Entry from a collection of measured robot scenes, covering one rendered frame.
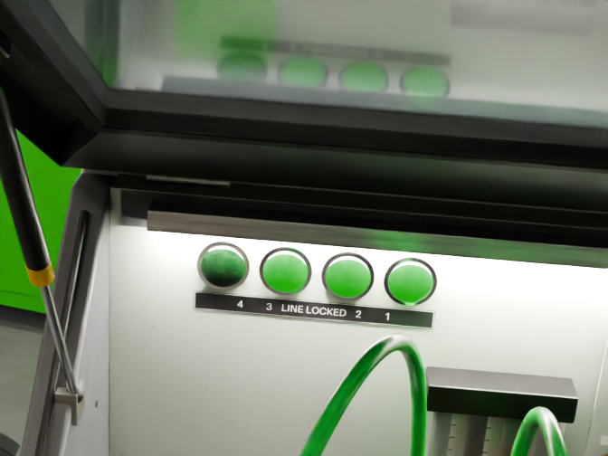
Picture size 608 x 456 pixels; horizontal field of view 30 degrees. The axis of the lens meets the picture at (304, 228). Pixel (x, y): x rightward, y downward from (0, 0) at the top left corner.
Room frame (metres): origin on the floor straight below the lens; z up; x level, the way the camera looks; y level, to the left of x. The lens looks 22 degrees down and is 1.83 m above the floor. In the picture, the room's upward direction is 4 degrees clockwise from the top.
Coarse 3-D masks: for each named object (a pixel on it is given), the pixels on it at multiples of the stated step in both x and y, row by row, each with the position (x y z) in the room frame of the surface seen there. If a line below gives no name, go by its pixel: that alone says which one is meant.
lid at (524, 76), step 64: (0, 0) 0.58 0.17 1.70; (64, 0) 0.62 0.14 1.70; (128, 0) 0.61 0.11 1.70; (192, 0) 0.61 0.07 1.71; (256, 0) 0.60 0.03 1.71; (320, 0) 0.59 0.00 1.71; (384, 0) 0.58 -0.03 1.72; (448, 0) 0.58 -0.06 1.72; (512, 0) 0.57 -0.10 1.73; (576, 0) 0.56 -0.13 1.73; (0, 64) 0.83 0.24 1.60; (64, 64) 0.71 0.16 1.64; (128, 64) 0.73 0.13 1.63; (192, 64) 0.72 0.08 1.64; (256, 64) 0.71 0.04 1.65; (320, 64) 0.69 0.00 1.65; (384, 64) 0.68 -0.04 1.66; (448, 64) 0.67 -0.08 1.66; (512, 64) 0.66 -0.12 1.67; (576, 64) 0.65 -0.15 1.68; (64, 128) 1.02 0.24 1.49; (128, 128) 0.84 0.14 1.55; (192, 128) 0.84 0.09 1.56; (256, 128) 0.84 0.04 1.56; (320, 128) 0.84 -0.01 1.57; (384, 128) 0.84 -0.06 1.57; (448, 128) 0.82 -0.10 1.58; (512, 128) 0.80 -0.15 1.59; (576, 128) 0.79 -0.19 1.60; (384, 192) 0.99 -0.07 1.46; (448, 192) 0.97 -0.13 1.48; (512, 192) 0.94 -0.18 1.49; (576, 192) 0.92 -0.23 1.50
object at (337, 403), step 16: (400, 336) 0.80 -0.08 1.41; (368, 352) 0.74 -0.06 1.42; (384, 352) 0.75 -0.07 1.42; (400, 352) 0.82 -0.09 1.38; (416, 352) 0.83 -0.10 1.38; (352, 368) 0.72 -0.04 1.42; (368, 368) 0.73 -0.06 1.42; (416, 368) 0.84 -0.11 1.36; (352, 384) 0.71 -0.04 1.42; (416, 384) 0.86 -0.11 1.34; (336, 400) 0.69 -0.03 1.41; (416, 400) 0.87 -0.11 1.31; (320, 416) 0.68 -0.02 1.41; (336, 416) 0.68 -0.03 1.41; (416, 416) 0.87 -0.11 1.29; (320, 432) 0.66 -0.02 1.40; (416, 432) 0.88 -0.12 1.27; (304, 448) 0.65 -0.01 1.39; (320, 448) 0.66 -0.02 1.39; (416, 448) 0.88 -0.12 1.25
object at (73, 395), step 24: (0, 72) 0.69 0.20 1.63; (0, 96) 0.68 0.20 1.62; (0, 120) 0.69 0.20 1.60; (0, 144) 0.70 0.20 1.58; (0, 168) 0.71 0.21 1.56; (24, 168) 0.72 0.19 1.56; (24, 192) 0.72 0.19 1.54; (24, 216) 0.73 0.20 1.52; (24, 240) 0.74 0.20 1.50; (24, 264) 0.76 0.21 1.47; (48, 264) 0.76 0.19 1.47; (48, 288) 0.77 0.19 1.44; (48, 312) 0.78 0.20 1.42; (72, 384) 0.82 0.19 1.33; (72, 408) 0.83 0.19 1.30
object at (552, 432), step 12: (540, 408) 0.77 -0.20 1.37; (528, 420) 0.79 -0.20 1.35; (540, 420) 0.75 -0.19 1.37; (552, 420) 0.74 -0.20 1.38; (528, 432) 0.81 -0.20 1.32; (552, 432) 0.73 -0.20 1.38; (516, 444) 0.83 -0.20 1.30; (528, 444) 0.82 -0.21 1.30; (552, 444) 0.71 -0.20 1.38; (564, 444) 0.71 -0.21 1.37
